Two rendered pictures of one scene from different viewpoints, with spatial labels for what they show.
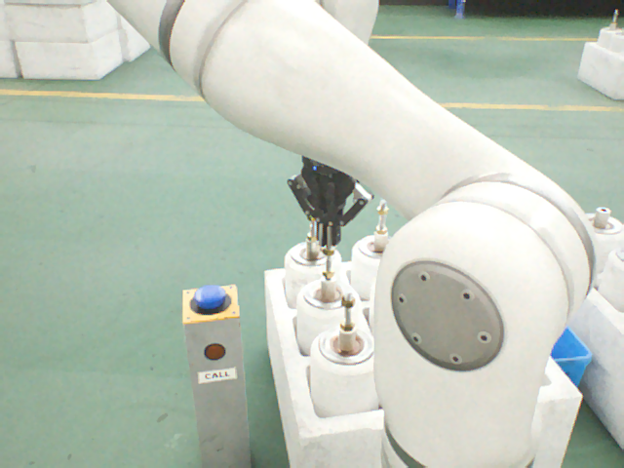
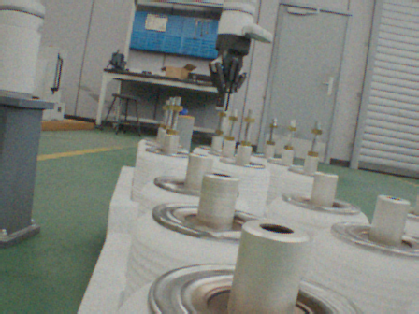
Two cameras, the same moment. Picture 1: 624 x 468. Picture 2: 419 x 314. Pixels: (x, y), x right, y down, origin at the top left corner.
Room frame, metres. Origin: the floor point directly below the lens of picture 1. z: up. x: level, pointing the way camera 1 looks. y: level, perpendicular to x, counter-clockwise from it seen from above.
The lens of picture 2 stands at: (0.70, -0.93, 0.31)
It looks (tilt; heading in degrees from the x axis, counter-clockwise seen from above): 4 degrees down; 90
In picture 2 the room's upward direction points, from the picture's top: 9 degrees clockwise
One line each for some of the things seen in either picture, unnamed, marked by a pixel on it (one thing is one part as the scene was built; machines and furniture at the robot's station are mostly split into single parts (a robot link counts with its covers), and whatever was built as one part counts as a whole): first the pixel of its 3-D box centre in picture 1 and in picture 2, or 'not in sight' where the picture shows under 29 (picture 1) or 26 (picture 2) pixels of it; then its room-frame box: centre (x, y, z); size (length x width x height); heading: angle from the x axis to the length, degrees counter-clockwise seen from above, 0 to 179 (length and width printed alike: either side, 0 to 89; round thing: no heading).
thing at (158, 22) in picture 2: not in sight; (156, 21); (-0.39, 4.78, 1.54); 0.32 x 0.02 x 0.25; 174
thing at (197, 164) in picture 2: not in sight; (198, 174); (0.69, -0.56, 0.26); 0.02 x 0.02 x 0.03
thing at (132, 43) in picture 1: (106, 38); not in sight; (3.55, 1.23, 0.09); 0.39 x 0.39 x 0.18; 88
